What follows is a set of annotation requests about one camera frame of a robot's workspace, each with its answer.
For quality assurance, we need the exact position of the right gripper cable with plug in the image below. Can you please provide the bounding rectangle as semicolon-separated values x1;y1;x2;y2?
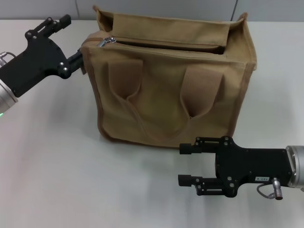
256;177;284;199

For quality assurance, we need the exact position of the khaki canvas food bag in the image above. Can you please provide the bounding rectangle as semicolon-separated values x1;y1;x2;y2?
80;5;258;149

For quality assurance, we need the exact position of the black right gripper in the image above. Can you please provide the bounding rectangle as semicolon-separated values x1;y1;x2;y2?
177;135;297;199

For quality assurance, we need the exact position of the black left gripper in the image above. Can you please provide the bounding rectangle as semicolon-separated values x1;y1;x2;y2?
0;14;85;97

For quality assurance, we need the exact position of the silver metal zipper pull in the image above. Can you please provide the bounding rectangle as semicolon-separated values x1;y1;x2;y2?
95;36;116;48

